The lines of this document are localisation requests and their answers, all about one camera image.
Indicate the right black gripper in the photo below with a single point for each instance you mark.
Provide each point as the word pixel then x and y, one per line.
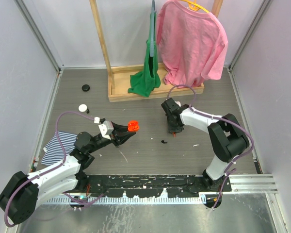
pixel 172 129

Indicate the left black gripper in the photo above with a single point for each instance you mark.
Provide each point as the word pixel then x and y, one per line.
pixel 120 135

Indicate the orange earbud case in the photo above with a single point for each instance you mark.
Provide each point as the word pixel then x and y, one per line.
pixel 133 126

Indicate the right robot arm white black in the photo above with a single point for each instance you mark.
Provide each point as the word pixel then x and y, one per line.
pixel 228 138

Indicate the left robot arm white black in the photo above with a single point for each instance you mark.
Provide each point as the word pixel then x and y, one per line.
pixel 24 193

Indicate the white earbud case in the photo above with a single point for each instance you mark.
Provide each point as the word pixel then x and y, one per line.
pixel 83 108

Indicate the black earbud case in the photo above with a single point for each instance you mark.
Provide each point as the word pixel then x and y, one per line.
pixel 85 88

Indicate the green tank top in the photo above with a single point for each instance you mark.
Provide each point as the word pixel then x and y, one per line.
pixel 145 81

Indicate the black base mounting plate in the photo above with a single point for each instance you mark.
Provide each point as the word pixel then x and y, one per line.
pixel 146 186

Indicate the blue white striped cloth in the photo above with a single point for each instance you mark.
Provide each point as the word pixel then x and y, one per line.
pixel 53 152

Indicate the pink t-shirt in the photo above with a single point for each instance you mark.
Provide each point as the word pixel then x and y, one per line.
pixel 191 44

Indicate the grey-blue clothes hanger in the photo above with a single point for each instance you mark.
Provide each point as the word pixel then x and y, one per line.
pixel 152 29

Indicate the yellow clothes hanger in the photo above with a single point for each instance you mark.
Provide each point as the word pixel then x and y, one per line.
pixel 194 6

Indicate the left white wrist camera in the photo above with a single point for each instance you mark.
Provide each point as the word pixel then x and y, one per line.
pixel 106 127

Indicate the grey slotted cable duct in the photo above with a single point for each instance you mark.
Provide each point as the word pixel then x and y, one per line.
pixel 163 199

